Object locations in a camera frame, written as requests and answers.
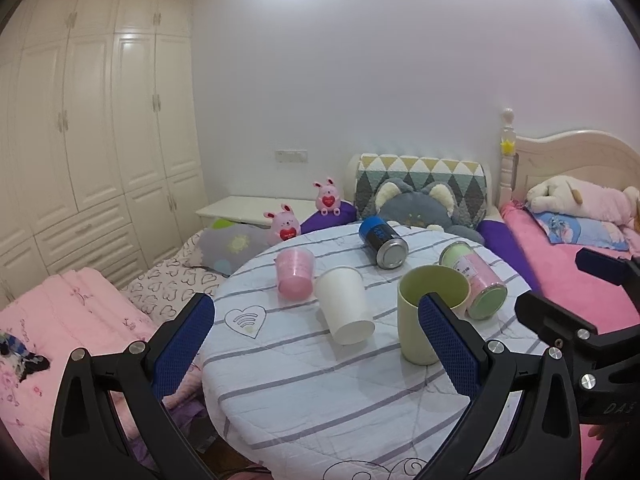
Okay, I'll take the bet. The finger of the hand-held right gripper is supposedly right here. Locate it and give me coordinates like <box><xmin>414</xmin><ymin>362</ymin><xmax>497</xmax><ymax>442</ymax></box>
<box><xmin>515</xmin><ymin>290</ymin><xmax>640</xmax><ymax>377</ymax></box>
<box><xmin>575</xmin><ymin>247</ymin><xmax>640</xmax><ymax>313</ymax></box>

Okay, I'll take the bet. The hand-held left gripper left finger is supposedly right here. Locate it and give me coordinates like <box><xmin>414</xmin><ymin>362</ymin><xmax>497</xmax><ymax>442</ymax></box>
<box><xmin>48</xmin><ymin>292</ymin><xmax>218</xmax><ymax>480</ymax></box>

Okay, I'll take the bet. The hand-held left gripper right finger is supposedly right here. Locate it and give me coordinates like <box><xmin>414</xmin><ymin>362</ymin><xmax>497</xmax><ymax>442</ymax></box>
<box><xmin>417</xmin><ymin>292</ymin><xmax>584</xmax><ymax>480</ymax></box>

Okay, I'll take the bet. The white paper cup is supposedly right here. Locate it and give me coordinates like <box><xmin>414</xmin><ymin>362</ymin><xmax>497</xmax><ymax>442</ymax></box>
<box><xmin>314</xmin><ymin>266</ymin><xmax>376</xmax><ymax>346</ymax></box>

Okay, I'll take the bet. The light green cup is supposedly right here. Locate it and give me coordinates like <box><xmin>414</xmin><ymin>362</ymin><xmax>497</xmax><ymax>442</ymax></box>
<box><xmin>397</xmin><ymin>265</ymin><xmax>472</xmax><ymax>365</ymax></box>

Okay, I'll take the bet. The pink plastic cup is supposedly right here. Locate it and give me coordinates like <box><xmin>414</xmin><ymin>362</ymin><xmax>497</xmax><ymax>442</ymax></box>
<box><xmin>275</xmin><ymin>247</ymin><xmax>316</xmax><ymax>302</ymax></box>

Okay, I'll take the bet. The blue cartoon pillow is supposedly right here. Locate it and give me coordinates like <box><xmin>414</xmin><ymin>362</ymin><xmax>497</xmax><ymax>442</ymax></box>
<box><xmin>532</xmin><ymin>210</ymin><xmax>631</xmax><ymax>252</ymax></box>

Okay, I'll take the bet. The pink bed blanket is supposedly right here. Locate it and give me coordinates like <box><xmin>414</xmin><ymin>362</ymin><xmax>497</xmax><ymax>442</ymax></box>
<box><xmin>500</xmin><ymin>200</ymin><xmax>640</xmax><ymax>480</ymax></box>

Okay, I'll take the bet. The heart print sheet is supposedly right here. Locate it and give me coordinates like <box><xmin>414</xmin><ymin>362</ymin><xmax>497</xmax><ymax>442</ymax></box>
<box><xmin>120</xmin><ymin>232</ymin><xmax>231</xmax><ymax>328</ymax></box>

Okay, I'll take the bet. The white and pink plush toy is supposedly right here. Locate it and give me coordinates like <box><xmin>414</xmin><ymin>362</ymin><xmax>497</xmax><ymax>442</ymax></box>
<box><xmin>526</xmin><ymin>176</ymin><xmax>640</xmax><ymax>227</ymax></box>

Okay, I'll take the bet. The green and pink can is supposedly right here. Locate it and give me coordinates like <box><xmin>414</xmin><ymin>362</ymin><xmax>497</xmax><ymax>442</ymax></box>
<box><xmin>439</xmin><ymin>241</ymin><xmax>507</xmax><ymax>321</ymax></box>

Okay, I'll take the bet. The cream bed headboard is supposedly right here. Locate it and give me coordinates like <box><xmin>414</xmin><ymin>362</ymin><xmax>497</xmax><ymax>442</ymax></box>
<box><xmin>499</xmin><ymin>107</ymin><xmax>640</xmax><ymax>211</ymax></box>

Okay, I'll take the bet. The grey dotted pillow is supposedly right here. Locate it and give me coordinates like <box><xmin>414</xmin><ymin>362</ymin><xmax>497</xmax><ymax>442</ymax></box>
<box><xmin>192</xmin><ymin>220</ymin><xmax>273</xmax><ymax>277</ymax></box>

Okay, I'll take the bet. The pink floral quilt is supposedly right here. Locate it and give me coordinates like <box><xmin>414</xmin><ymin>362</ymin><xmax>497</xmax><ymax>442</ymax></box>
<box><xmin>0</xmin><ymin>266</ymin><xmax>203</xmax><ymax>461</ymax></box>

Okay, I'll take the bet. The striped grey tablecloth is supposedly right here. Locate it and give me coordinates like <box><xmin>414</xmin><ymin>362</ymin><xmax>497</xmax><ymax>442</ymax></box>
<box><xmin>200</xmin><ymin>222</ymin><xmax>551</xmax><ymax>480</ymax></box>

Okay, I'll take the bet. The blue metal can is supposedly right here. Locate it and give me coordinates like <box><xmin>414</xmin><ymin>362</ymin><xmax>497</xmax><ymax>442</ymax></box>
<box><xmin>358</xmin><ymin>216</ymin><xmax>408</xmax><ymax>269</ymax></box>

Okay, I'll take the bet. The grey cat plush cushion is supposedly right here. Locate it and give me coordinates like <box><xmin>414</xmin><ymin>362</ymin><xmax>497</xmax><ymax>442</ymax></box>
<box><xmin>372</xmin><ymin>177</ymin><xmax>486</xmax><ymax>247</ymax></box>

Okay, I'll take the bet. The white nightstand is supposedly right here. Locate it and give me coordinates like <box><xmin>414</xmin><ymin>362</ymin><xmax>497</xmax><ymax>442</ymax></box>
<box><xmin>195</xmin><ymin>196</ymin><xmax>321</xmax><ymax>226</ymax></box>

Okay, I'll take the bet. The pink rabbit plush toy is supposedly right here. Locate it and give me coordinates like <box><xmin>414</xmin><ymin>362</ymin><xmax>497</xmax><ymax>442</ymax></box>
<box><xmin>263</xmin><ymin>203</ymin><xmax>301</xmax><ymax>244</ymax></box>
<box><xmin>313</xmin><ymin>177</ymin><xmax>342</xmax><ymax>216</ymax></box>

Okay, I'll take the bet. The dark cloth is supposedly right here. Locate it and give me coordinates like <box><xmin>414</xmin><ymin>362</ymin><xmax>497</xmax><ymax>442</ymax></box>
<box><xmin>0</xmin><ymin>331</ymin><xmax>51</xmax><ymax>373</ymax></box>

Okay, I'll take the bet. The triangle patterned cushion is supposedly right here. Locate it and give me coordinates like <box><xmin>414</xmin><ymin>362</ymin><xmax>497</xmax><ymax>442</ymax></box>
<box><xmin>354</xmin><ymin>154</ymin><xmax>488</xmax><ymax>223</ymax></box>

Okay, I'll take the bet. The white wardrobe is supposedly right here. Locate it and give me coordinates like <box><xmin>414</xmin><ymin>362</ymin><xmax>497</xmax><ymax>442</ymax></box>
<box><xmin>0</xmin><ymin>0</ymin><xmax>208</xmax><ymax>306</ymax></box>

